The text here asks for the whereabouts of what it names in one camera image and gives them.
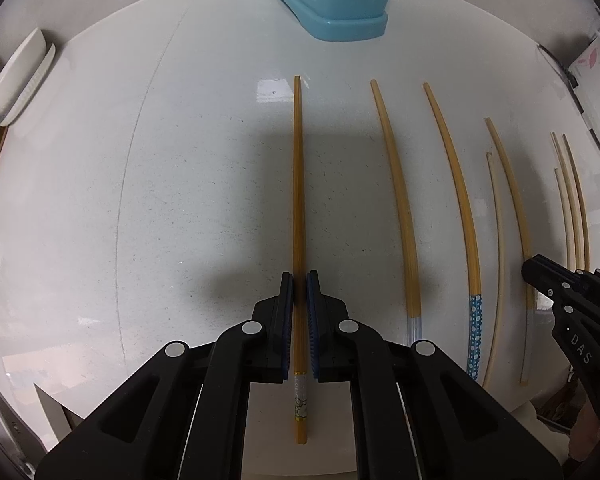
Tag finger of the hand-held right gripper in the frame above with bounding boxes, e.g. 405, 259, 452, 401
521, 254, 594, 311

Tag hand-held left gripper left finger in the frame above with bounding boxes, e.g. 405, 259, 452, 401
35, 271, 296, 480

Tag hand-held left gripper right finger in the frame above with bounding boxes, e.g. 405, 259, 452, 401
306, 269, 566, 480

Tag cream white chopstick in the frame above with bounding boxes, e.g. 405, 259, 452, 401
554, 168, 576, 272
481, 151, 506, 389

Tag yellow chopstick grey handle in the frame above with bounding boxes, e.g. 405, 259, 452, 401
369, 79, 425, 349
483, 117, 537, 387

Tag group of pale chopsticks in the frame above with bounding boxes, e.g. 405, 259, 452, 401
551, 132, 584, 272

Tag yellow chopstick blue dotted handle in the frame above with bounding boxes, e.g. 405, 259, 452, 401
423, 82, 484, 380

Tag yellow chopstick floral handle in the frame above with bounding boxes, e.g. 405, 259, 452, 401
561, 133, 591, 272
293, 75, 311, 445

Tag light blue perforated utensil holder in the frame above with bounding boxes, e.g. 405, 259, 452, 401
267, 0, 389, 43

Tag person's right hand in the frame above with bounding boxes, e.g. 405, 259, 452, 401
569, 402, 600, 463

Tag white floral box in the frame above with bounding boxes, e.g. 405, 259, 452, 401
567, 29, 600, 162

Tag white round plate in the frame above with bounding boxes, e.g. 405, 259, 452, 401
0, 42, 57, 127

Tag large white bowl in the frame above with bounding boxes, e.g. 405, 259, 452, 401
0, 27, 46, 116

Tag black cable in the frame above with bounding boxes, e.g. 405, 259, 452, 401
536, 44, 582, 92

